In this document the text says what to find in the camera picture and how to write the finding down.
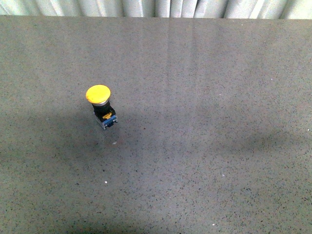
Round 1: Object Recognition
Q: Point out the yellow mushroom push button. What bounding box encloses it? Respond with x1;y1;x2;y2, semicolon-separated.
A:
85;84;117;130

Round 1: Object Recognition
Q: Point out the white pleated curtain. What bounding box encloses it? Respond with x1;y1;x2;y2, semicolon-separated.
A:
0;0;312;20

